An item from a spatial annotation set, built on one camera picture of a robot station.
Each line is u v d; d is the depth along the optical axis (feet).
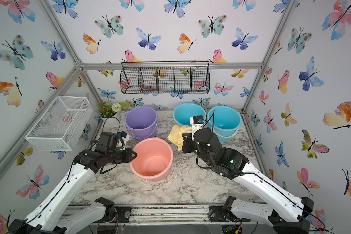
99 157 1.68
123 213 2.44
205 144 1.39
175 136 2.24
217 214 2.40
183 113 3.32
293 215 1.22
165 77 3.21
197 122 1.73
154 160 2.92
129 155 2.11
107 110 3.31
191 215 2.47
